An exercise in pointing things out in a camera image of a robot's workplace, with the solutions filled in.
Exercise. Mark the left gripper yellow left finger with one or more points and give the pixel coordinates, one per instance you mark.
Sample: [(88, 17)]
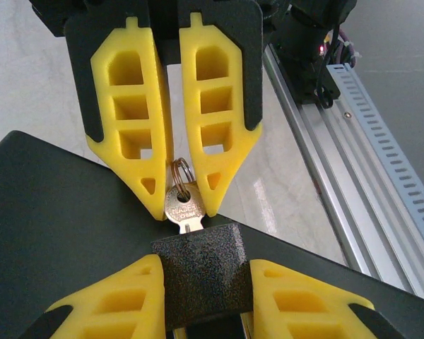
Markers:
[(153, 300)]

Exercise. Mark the black speckled padlock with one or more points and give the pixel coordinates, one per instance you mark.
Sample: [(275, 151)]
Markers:
[(205, 272)]

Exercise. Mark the black box with painted lid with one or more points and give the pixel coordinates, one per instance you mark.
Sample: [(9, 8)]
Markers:
[(56, 212)]

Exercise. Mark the small metal key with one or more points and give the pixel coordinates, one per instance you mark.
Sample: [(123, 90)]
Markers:
[(182, 212)]

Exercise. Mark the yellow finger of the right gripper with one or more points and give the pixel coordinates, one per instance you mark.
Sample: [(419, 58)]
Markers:
[(191, 106), (99, 106)]

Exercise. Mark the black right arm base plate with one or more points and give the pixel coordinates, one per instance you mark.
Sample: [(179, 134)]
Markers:
[(311, 84)]

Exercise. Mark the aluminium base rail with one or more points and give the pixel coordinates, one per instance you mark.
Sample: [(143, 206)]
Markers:
[(339, 183)]

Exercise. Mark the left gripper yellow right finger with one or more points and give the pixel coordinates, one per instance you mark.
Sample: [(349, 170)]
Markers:
[(261, 300)]

